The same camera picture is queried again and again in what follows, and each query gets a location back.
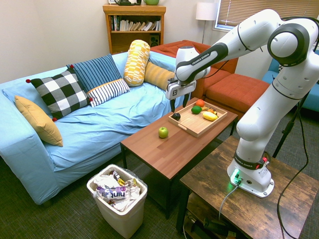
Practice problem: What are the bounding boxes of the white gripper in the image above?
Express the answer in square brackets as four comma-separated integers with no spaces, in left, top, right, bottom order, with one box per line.
[165,77,196,114]

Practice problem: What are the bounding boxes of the wooden serving tray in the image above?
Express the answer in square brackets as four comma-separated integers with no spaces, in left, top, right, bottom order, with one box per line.
[167,101,228,138]

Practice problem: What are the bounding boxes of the yellow lemon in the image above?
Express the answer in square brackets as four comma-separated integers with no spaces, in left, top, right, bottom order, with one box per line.
[202,111,219,122]

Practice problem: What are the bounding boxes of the mustard striped bolster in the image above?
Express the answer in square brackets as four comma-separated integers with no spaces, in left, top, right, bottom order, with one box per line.
[144,61,176,92]

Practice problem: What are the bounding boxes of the brown wooden coffee table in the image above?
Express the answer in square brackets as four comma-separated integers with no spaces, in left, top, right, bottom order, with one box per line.
[120,97,239,220]

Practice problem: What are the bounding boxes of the yellow white patterned bolster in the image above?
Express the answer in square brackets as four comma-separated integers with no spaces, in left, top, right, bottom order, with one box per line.
[123,39,151,88]

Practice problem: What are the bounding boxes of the white navy striped pillow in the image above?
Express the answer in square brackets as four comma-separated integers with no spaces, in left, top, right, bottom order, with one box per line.
[86,78,131,108]

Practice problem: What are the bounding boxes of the wooden bookshelf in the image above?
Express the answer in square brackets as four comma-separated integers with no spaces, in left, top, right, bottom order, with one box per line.
[102,3,167,55]

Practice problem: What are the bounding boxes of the light blue sofa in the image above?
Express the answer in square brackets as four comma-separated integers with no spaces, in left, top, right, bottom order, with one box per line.
[0,51,180,206]

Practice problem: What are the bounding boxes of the row of books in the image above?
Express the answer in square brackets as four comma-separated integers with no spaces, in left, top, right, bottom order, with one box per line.
[110,15,161,32]

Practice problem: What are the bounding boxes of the blue striped pillow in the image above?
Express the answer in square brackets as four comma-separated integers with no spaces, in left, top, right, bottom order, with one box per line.
[66,53,123,94]

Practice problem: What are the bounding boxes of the white shade floor lamp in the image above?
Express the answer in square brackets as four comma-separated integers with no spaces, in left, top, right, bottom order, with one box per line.
[195,2,219,45]

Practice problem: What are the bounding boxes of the black tripod stand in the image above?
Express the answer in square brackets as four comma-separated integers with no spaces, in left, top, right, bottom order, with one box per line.
[272,91,311,159]

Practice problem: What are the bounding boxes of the crumpled hint label wrapper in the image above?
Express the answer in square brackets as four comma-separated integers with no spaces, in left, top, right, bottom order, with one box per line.
[95,184,132,203]

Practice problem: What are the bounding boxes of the wooden window blinds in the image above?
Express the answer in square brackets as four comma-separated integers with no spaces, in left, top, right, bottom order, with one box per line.
[215,0,319,30]

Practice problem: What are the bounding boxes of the black white checkered pillow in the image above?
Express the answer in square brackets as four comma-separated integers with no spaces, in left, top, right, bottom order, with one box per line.
[25,65,94,122]

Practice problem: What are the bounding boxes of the white trash bin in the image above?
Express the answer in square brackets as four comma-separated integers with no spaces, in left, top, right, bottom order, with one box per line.
[86,163,149,239]

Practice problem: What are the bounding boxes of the rustic dark wood table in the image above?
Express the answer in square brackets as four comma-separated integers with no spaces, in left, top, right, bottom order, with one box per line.
[175,135,319,239]

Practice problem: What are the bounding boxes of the teal chair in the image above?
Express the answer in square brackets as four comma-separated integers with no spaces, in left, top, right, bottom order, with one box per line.
[261,49,319,113]

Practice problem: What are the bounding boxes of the plain mustard yellow pillow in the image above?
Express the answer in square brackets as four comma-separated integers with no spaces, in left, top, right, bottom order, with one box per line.
[14,95,64,147]

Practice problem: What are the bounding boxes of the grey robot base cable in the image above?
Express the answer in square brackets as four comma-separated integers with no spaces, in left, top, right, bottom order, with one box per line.
[218,183,240,221]

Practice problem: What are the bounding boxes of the long black cable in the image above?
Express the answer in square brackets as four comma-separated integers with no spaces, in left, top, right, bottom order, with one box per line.
[276,101,311,239]

